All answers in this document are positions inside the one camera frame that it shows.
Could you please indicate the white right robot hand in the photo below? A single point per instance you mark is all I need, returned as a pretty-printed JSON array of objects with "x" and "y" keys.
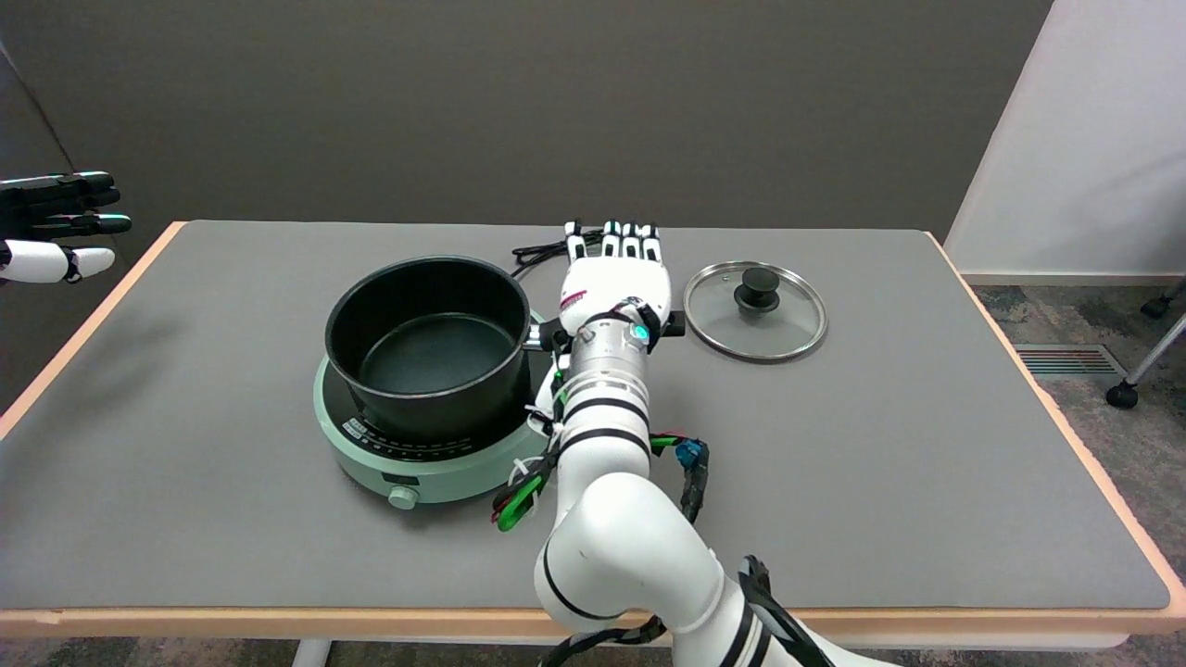
[{"x": 616, "y": 283}]

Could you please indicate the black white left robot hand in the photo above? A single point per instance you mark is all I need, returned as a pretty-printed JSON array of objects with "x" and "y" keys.
[{"x": 37, "y": 259}]

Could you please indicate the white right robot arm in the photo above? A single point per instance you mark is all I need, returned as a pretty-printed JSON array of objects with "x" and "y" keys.
[{"x": 621, "y": 547}]

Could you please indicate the glass lid with black knob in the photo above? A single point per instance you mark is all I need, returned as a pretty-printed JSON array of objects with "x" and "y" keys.
[{"x": 788, "y": 329}]

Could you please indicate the grey table mat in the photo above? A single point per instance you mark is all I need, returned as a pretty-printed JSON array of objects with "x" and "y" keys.
[{"x": 185, "y": 463}]

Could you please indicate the mint green induction cooker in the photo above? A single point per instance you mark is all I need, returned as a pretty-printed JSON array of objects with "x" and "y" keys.
[{"x": 445, "y": 472}]

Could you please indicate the floor vent grille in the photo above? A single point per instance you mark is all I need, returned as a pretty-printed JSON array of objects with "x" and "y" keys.
[{"x": 1066, "y": 361}]

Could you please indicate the white table leg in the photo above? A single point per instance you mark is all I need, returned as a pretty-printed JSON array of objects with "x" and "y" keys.
[{"x": 310, "y": 654}]

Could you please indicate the chair base with black casters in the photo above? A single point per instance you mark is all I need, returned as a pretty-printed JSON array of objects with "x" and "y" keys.
[{"x": 1123, "y": 396}]

